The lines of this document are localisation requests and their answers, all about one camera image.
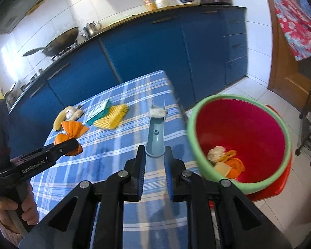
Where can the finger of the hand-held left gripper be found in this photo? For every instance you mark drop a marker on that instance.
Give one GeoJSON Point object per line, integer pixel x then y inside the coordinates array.
{"type": "Point", "coordinates": [62, 149]}

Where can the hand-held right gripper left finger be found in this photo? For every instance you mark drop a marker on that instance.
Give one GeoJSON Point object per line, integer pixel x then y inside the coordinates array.
{"type": "Point", "coordinates": [141, 166]}

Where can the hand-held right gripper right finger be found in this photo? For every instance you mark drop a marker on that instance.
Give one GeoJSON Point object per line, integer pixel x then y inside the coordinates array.
{"type": "Point", "coordinates": [169, 171]}

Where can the orange plastic bag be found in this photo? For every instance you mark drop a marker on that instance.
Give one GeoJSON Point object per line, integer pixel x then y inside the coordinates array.
{"type": "Point", "coordinates": [72, 129]}

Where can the cream paper piece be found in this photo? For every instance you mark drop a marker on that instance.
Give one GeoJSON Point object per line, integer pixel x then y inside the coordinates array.
{"type": "Point", "coordinates": [223, 168]}

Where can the small white tissue wad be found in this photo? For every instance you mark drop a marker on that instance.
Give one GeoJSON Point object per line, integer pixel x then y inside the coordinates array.
{"type": "Point", "coordinates": [158, 112]}

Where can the red bin with green rim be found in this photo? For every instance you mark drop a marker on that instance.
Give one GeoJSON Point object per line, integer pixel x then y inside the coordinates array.
{"type": "Point", "coordinates": [238, 129]}

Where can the person's left forearm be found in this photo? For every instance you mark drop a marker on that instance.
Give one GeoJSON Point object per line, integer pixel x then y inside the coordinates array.
{"type": "Point", "coordinates": [7, 238]}

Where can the person's left hand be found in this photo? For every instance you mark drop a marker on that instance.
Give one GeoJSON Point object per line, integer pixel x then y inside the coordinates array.
{"type": "Point", "coordinates": [4, 210]}

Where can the yellow banana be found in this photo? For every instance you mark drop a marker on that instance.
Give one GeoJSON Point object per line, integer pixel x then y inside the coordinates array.
{"type": "Point", "coordinates": [59, 120]}

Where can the white garlic bulb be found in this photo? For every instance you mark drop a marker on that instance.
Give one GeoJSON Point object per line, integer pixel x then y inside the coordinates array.
{"type": "Point", "coordinates": [68, 113]}

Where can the beige ginger piece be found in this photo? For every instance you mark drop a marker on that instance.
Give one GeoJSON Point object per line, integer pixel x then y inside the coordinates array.
{"type": "Point", "coordinates": [77, 112]}

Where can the teal cardboard box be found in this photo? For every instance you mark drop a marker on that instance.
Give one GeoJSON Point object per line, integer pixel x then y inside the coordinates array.
{"type": "Point", "coordinates": [99, 111]}

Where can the yellow foam fruit net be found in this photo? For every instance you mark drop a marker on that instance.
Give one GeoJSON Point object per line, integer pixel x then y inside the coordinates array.
{"type": "Point", "coordinates": [111, 119]}

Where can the orange plastic scrap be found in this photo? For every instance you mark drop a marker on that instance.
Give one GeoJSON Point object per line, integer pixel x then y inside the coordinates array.
{"type": "Point", "coordinates": [237, 167]}

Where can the metal pot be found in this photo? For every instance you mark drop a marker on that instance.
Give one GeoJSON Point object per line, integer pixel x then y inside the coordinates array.
{"type": "Point", "coordinates": [9, 94]}

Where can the gas stove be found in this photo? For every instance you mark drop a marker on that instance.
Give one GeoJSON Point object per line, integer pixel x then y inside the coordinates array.
{"type": "Point", "coordinates": [57, 57]}

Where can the black wok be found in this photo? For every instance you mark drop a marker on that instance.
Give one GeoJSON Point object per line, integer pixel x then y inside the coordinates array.
{"type": "Point", "coordinates": [62, 41]}

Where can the blue kitchen cabinet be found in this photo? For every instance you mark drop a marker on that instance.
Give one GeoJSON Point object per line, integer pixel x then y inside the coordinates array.
{"type": "Point", "coordinates": [145, 46]}

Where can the metal kettle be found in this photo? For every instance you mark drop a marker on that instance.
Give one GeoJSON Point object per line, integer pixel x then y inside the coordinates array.
{"type": "Point", "coordinates": [91, 29]}

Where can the wooden door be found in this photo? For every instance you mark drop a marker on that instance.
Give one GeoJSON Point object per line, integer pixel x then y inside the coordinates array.
{"type": "Point", "coordinates": [282, 77]}

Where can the yellow labelled can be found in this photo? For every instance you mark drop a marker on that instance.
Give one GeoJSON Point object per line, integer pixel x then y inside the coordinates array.
{"type": "Point", "coordinates": [149, 4]}

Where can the white bowl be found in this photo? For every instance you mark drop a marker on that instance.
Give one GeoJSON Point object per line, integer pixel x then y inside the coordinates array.
{"type": "Point", "coordinates": [161, 4]}

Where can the red floral cloth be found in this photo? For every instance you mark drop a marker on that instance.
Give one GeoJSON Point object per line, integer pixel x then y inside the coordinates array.
{"type": "Point", "coordinates": [292, 26]}

